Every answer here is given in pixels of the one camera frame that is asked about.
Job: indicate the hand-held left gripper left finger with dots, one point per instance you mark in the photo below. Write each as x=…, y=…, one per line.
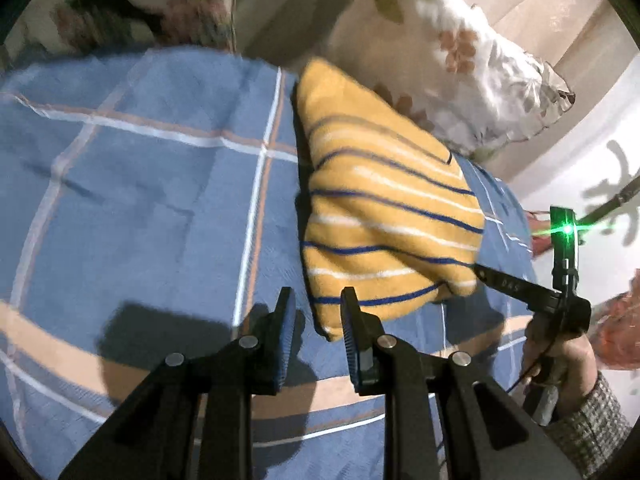
x=289, y=330

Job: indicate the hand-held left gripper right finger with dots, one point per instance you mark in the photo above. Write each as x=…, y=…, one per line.
x=354, y=355

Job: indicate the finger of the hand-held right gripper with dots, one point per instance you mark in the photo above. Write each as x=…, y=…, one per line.
x=510, y=282

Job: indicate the yellow striped shirt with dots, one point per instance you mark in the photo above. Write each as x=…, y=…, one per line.
x=380, y=210

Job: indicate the person's right hand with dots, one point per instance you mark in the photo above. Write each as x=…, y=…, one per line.
x=577, y=370

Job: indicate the red object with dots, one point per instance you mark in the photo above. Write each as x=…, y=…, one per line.
x=539, y=240

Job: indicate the pink object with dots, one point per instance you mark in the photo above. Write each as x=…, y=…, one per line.
x=620, y=330

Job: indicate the dark rod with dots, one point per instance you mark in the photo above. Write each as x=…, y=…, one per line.
x=615, y=199

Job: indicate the white floral pillow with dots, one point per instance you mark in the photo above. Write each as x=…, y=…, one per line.
x=475, y=75

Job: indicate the blue plaid bedsheet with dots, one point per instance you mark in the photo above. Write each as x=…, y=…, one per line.
x=125, y=185

